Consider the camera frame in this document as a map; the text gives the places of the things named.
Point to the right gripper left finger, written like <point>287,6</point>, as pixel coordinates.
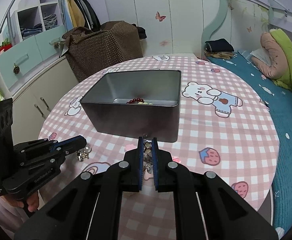
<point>140,151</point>

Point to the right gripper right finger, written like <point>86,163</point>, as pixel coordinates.
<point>154,148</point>

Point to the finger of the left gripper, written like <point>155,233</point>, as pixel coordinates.
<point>69,146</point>

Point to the silver pearl jewelry piece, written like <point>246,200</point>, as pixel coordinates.
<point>84,153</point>

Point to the left hand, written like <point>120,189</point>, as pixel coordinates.
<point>32,201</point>

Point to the grey metal tin box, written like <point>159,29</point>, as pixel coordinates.
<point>139,103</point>

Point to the white cabinet with drawers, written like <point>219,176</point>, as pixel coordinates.
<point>35,75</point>

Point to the folded dark clothes pile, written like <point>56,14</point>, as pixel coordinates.
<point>219,49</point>

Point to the hanging clothes in wardrobe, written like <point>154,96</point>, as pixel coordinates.
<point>78,13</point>

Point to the teal bed sheet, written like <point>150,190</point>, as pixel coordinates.
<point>279,104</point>

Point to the pink and green rolled quilt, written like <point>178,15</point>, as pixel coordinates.
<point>279,47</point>

